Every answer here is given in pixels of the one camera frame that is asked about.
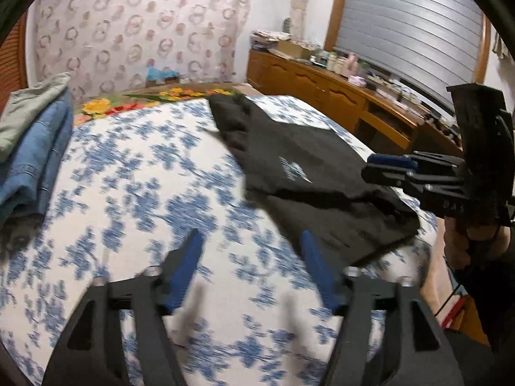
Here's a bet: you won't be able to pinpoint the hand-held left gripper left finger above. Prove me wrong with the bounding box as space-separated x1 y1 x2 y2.
42 228 206 386

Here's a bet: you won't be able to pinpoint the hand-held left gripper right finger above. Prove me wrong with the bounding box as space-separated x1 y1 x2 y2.
301 230 467 386

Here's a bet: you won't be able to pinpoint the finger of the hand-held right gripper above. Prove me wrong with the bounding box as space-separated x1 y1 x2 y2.
366 151 467 173
361 165 467 207

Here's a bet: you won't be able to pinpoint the black pants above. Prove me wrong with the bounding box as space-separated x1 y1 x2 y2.
208 93 421 268

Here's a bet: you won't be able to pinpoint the folded grey pants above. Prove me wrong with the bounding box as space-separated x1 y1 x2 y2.
0 71 72 163

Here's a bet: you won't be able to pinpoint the person's right hand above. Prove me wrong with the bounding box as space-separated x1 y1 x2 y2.
445 217 510 271

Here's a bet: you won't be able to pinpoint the blue floral bedspread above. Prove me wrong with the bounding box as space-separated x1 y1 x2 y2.
0 96 439 386

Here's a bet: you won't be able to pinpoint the row of small bottles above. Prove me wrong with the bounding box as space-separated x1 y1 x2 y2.
312 44 461 137

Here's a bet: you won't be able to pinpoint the wooden sideboard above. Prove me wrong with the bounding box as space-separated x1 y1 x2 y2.
246 48 463 157

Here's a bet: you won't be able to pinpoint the grey roller shutter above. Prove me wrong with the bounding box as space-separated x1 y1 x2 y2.
334 0 483 109

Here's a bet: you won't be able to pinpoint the cardboard box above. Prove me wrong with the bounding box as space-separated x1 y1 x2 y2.
274 39 312 60

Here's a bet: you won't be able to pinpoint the stack of papers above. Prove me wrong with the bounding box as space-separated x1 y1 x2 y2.
251 29 290 51

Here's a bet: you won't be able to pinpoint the yellow orange flowered blanket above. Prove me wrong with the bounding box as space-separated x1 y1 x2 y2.
73 84 242 126

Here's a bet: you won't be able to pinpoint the folded blue jeans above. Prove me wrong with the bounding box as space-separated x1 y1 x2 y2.
0 88 75 226

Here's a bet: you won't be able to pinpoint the blue crumpled bag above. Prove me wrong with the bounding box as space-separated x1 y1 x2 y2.
145 66 180 83

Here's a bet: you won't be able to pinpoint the wooden slatted wardrobe door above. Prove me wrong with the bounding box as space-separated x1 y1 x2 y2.
0 12 29 113

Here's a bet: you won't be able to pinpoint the wooden window frame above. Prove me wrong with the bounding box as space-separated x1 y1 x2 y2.
323 0 492 85

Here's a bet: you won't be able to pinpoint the ring-patterned curtain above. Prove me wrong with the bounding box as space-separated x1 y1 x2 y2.
30 0 252 101

